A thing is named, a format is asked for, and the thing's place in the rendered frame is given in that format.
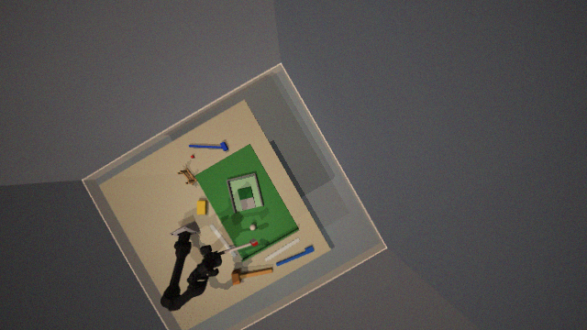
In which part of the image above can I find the yellow rectangular block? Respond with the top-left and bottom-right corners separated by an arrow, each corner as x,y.
197,200 -> 207,215

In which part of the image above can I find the blue golf putter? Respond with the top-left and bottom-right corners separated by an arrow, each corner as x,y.
189,142 -> 228,151

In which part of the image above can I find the green putting mat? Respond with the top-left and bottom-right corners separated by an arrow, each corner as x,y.
195,144 -> 298,259

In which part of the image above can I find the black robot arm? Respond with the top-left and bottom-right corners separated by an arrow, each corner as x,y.
161,231 -> 222,312

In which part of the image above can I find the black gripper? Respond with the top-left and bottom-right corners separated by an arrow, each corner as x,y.
197,245 -> 219,277

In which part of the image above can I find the blue long bar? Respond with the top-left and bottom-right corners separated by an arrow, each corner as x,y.
276,246 -> 315,266

